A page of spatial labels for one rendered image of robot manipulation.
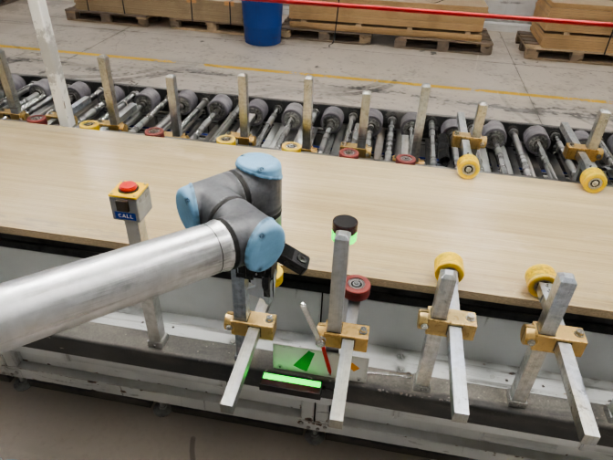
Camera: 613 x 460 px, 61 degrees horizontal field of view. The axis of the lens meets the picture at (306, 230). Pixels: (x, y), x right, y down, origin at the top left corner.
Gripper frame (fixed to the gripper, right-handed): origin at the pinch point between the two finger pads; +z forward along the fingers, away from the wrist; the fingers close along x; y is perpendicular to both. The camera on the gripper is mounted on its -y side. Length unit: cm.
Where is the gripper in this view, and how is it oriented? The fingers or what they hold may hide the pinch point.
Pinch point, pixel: (271, 299)
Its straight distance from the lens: 123.4
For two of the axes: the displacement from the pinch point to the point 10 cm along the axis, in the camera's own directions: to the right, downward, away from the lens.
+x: -1.8, 5.6, -8.1
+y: -9.8, -1.3, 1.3
